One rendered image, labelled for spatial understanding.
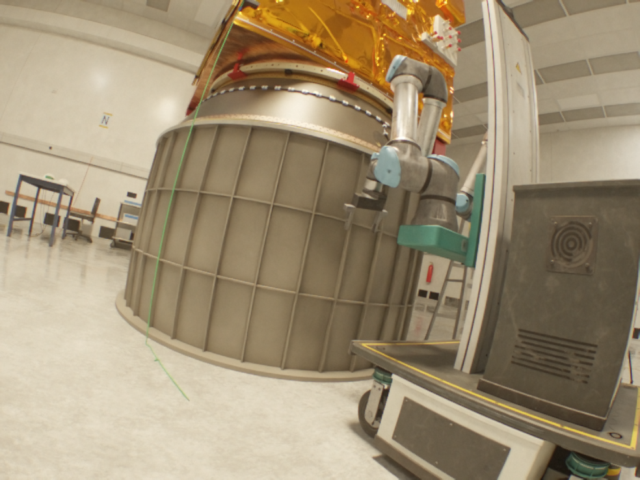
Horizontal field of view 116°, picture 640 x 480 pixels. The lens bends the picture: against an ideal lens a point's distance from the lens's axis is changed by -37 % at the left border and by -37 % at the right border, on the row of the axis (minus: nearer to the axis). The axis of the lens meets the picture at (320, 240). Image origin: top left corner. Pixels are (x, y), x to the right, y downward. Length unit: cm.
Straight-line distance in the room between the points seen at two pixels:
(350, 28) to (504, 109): 145
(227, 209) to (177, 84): 633
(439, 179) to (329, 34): 144
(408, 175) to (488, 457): 76
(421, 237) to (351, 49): 157
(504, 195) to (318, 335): 104
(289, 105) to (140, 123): 578
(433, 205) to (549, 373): 56
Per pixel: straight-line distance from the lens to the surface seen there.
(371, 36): 244
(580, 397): 76
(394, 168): 92
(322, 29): 215
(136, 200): 647
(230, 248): 149
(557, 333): 76
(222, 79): 235
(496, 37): 133
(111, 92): 757
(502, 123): 109
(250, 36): 200
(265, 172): 151
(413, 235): 94
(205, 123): 172
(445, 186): 97
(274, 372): 148
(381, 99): 214
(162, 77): 771
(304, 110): 172
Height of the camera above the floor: 56
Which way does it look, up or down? 4 degrees up
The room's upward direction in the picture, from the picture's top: 11 degrees clockwise
